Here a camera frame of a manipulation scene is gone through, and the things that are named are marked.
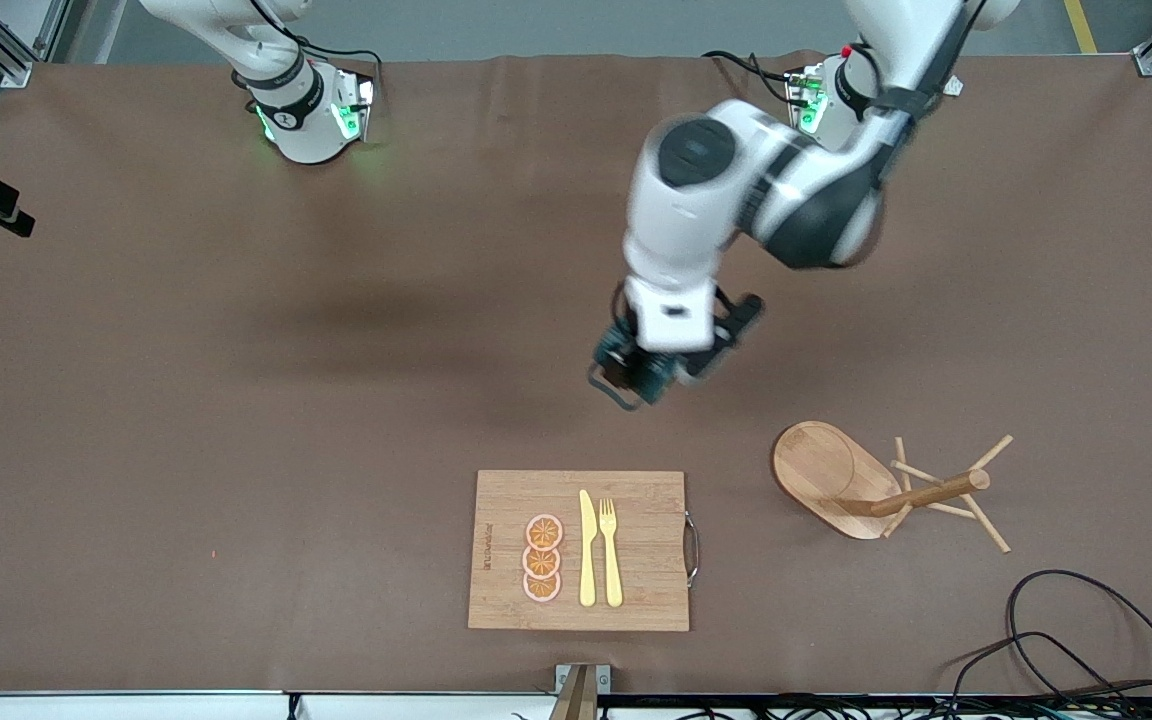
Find white table edge rail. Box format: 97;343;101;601
0;689;559;720

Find black base cable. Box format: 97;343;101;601
702;50;803;107
248;0;384;101

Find black looped cable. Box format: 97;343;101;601
939;631;1147;720
1006;570;1152;706

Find yellow plastic knife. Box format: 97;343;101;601
578;489;599;608

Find brown table cover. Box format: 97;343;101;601
0;52;1152;698

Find bamboo cutting board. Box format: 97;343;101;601
467;470;701;633

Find black cable bundle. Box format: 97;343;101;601
596;693;1152;720

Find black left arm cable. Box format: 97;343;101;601
871;0;989;191

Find wooden mug tree stand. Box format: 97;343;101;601
773;420;1017;554

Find yellow plastic fork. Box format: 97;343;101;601
599;498;625;608

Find metal table bracket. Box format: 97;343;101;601
554;663;612;720

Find dark green ribbed cup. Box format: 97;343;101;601
588;325;683;412

